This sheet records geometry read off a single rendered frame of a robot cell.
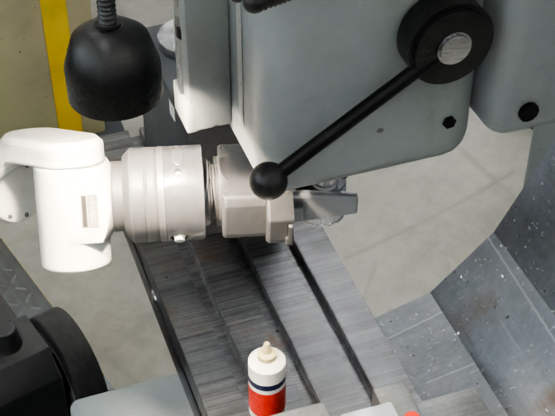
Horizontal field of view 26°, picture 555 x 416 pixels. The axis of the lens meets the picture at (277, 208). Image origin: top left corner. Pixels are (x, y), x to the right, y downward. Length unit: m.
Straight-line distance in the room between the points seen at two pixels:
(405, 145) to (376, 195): 2.03
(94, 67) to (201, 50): 0.12
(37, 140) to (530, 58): 0.44
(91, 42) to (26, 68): 2.16
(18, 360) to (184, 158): 0.81
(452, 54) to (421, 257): 1.97
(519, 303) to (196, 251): 0.40
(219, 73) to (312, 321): 0.52
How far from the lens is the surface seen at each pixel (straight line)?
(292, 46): 0.89
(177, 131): 1.47
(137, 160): 1.09
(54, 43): 3.01
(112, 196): 1.08
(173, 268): 1.50
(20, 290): 2.25
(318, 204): 1.09
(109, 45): 0.87
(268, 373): 1.27
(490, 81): 0.98
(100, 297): 2.77
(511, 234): 1.50
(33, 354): 1.84
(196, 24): 0.95
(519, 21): 0.95
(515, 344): 1.45
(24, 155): 1.11
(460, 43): 0.91
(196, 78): 0.98
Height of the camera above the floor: 1.95
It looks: 41 degrees down
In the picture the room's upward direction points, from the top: straight up
